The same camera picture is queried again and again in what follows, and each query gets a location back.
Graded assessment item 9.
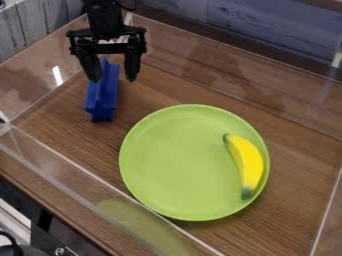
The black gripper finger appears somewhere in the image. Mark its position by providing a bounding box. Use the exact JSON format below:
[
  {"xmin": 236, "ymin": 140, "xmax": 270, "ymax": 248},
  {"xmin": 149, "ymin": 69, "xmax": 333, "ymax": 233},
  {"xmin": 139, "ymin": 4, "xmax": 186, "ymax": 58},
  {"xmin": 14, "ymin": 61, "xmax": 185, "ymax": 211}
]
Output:
[
  {"xmin": 77, "ymin": 51, "xmax": 103, "ymax": 83},
  {"xmin": 125, "ymin": 47, "xmax": 141, "ymax": 82}
]

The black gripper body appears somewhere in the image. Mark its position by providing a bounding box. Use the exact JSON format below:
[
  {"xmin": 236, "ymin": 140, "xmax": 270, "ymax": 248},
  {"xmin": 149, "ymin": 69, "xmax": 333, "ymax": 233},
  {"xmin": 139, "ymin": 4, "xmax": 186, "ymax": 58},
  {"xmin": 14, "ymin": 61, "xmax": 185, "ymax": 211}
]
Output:
[{"xmin": 66, "ymin": 25, "xmax": 147, "ymax": 56}]

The blue star-shaped block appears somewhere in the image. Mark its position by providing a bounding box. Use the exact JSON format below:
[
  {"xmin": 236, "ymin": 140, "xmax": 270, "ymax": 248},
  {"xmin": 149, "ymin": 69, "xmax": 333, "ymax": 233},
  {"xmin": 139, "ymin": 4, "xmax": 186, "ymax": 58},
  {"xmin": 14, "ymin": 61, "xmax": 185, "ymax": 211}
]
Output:
[{"xmin": 85, "ymin": 58, "xmax": 121, "ymax": 122}]

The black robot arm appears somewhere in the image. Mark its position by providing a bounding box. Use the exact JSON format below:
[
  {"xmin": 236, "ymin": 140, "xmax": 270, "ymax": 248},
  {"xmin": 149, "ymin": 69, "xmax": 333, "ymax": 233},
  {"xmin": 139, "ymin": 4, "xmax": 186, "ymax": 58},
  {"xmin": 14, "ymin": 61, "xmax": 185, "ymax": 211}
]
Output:
[{"xmin": 66, "ymin": 0, "xmax": 147, "ymax": 82}]

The green round plate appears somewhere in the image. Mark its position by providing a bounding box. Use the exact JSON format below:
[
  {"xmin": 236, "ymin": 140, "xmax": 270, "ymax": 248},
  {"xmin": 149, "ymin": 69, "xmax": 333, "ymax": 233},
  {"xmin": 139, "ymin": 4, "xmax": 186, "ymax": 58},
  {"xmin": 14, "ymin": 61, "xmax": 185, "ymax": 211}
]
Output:
[{"xmin": 119, "ymin": 104, "xmax": 272, "ymax": 222}]

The yellow toy banana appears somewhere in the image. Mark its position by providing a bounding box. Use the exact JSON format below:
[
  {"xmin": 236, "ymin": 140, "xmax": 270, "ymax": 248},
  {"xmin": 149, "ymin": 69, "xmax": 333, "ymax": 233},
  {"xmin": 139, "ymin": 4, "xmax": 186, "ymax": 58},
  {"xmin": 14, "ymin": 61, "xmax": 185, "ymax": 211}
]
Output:
[{"xmin": 224, "ymin": 133, "xmax": 265, "ymax": 200}]

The clear acrylic enclosure wall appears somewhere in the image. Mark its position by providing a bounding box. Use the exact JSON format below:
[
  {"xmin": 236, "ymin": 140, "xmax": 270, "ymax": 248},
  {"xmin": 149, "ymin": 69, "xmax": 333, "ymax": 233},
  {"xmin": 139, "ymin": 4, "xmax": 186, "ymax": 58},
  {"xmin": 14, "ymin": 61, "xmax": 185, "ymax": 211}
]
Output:
[{"xmin": 0, "ymin": 15, "xmax": 342, "ymax": 256}]

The black cable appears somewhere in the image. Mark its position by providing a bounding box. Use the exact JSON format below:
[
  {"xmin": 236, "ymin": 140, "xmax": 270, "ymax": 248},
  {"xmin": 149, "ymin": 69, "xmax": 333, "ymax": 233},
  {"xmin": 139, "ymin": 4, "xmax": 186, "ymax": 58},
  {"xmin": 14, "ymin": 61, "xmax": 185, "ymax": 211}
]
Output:
[{"xmin": 0, "ymin": 230, "xmax": 25, "ymax": 256}]

